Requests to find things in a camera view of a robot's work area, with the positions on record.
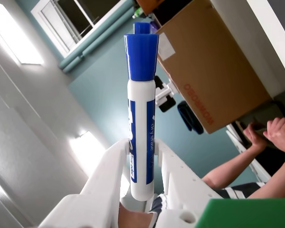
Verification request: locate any large rectangular ceiling light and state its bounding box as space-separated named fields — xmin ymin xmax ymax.
xmin=0 ymin=3 xmax=45 ymax=66

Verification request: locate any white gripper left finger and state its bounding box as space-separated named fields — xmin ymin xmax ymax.
xmin=38 ymin=139 xmax=131 ymax=228

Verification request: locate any white panel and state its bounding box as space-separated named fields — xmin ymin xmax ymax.
xmin=225 ymin=123 xmax=276 ymax=183

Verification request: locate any dark smartphone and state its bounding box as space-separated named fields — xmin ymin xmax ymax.
xmin=254 ymin=127 xmax=270 ymax=137

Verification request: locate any blue Expo dry-erase marker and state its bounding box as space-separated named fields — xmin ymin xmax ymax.
xmin=123 ymin=22 xmax=160 ymax=202

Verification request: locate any small rectangular ceiling light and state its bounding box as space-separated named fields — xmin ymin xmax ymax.
xmin=68 ymin=130 xmax=107 ymax=164

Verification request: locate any white side desk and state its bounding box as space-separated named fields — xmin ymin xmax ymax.
xmin=209 ymin=0 xmax=285 ymax=99

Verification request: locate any person's left hand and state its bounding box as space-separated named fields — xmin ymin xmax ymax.
xmin=243 ymin=122 xmax=269 ymax=152

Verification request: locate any grey cabinet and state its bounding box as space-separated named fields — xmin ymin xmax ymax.
xmin=237 ymin=89 xmax=285 ymax=133

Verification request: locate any white device stand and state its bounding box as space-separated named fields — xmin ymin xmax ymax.
xmin=154 ymin=75 xmax=179 ymax=107

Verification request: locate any purple object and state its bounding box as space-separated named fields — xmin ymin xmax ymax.
xmin=149 ymin=20 xmax=159 ymax=34

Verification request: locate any person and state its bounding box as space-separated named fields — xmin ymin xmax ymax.
xmin=118 ymin=181 xmax=270 ymax=228

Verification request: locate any brown WOWROBO cardboard box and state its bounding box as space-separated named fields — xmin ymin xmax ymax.
xmin=154 ymin=0 xmax=273 ymax=135

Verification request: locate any green bottle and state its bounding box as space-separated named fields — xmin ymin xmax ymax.
xmin=132 ymin=6 xmax=143 ymax=19

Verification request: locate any white framed window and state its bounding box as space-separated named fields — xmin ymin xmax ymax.
xmin=30 ymin=0 xmax=131 ymax=57

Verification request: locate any dark blue cloth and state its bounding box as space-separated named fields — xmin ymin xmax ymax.
xmin=177 ymin=101 xmax=205 ymax=135

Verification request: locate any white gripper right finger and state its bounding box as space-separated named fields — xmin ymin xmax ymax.
xmin=154 ymin=138 xmax=223 ymax=228

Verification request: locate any person's right hand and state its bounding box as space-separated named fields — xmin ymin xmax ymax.
xmin=263 ymin=117 xmax=285 ymax=157

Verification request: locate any brown wooden cabinet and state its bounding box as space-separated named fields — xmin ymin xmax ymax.
xmin=135 ymin=0 xmax=171 ymax=15

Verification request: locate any black tablet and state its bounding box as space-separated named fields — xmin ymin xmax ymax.
xmin=158 ymin=96 xmax=177 ymax=114

